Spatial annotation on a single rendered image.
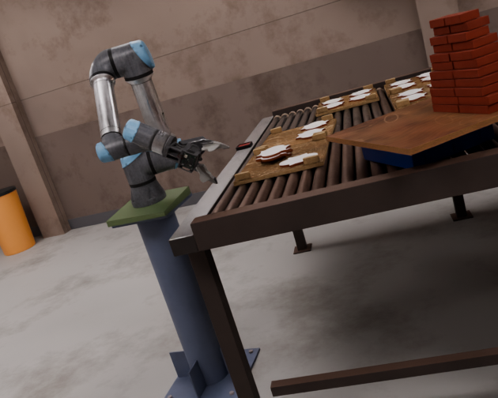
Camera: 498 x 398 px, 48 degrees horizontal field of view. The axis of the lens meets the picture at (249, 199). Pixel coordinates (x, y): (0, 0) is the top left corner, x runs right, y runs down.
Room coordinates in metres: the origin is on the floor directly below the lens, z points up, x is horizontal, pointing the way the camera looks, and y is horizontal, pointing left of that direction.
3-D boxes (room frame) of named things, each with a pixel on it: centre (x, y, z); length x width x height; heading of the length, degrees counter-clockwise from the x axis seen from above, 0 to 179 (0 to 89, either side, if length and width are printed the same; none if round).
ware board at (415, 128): (1.70, -0.62, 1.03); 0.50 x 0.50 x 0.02; 14
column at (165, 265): (2.35, 0.41, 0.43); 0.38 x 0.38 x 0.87; 69
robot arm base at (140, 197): (2.35, 0.41, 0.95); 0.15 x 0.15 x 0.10
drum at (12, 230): (6.02, 2.58, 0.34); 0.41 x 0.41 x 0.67
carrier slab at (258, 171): (2.22, -0.18, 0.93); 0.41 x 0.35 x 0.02; 164
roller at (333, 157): (2.54, -0.48, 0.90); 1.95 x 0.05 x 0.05; 166
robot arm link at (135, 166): (2.34, 0.40, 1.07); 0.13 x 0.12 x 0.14; 89
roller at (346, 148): (2.53, -0.53, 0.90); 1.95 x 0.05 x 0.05; 166
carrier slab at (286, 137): (2.62, -0.31, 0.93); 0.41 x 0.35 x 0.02; 163
